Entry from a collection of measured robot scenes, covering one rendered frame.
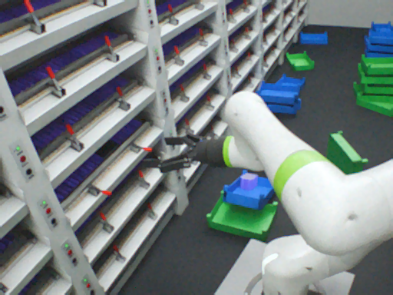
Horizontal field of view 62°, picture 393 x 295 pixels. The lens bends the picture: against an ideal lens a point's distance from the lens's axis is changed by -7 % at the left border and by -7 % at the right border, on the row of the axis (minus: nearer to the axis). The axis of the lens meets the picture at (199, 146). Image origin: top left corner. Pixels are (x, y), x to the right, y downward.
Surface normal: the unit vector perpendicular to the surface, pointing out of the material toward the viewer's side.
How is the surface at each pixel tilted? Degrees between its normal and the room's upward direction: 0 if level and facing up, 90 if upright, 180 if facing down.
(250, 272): 3
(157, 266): 0
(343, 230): 63
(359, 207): 38
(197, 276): 0
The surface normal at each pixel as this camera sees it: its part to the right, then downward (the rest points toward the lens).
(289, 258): -0.11, -0.70
